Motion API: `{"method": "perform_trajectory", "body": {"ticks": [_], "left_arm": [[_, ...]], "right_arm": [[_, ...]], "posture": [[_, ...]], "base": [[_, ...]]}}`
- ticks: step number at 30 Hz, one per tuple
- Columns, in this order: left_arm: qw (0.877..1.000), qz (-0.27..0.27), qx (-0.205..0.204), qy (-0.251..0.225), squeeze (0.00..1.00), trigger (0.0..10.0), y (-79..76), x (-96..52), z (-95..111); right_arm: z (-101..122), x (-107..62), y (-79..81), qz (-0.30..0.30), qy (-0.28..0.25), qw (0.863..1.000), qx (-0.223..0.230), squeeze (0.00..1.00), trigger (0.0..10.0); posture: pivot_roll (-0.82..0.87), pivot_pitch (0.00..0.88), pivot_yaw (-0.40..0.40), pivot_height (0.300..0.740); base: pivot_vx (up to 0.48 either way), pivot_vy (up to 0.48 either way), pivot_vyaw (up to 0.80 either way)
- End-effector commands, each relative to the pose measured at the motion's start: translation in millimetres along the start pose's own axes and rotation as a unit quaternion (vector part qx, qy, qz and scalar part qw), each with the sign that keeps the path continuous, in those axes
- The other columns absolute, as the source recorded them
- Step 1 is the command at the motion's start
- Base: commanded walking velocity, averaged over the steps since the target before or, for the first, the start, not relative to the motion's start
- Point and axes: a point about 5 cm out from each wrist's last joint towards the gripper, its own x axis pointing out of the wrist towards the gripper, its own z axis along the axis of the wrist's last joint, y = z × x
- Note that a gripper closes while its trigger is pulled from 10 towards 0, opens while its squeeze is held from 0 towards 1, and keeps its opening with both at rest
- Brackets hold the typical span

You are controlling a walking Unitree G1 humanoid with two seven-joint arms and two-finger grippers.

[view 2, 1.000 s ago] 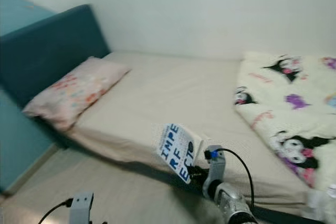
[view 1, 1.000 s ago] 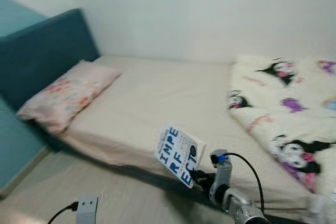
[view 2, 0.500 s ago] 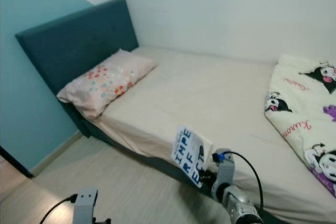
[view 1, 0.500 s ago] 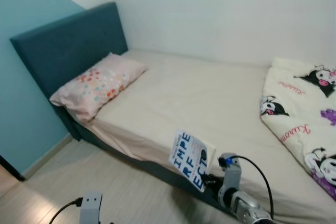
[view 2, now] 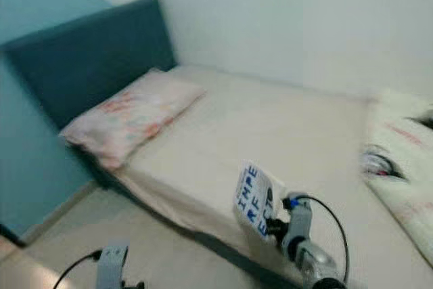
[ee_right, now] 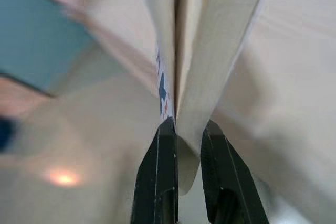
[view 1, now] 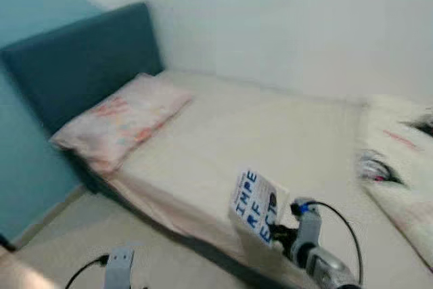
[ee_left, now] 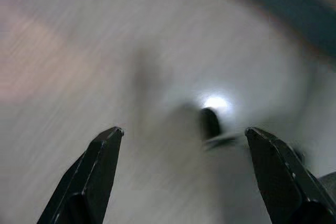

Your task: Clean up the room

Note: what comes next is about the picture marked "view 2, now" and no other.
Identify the white book blue letters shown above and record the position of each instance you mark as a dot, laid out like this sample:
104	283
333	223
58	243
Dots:
252	197

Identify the cream cartoon print quilt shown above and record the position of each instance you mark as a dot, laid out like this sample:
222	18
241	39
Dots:
406	214

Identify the pink patterned pillow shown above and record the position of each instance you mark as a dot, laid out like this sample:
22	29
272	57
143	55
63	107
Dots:
128	116

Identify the mattress with cream sheet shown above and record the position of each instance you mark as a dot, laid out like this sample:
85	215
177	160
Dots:
277	126

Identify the beige skirting board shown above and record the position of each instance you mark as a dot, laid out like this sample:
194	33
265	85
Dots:
54	214

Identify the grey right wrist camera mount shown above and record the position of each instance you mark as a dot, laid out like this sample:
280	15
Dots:
301	228

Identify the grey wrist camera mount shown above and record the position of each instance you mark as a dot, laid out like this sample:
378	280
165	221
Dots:
301	228
111	265

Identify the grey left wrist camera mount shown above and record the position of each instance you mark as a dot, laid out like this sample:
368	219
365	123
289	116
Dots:
111	265

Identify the dark door frame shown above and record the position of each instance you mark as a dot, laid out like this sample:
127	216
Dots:
10	235

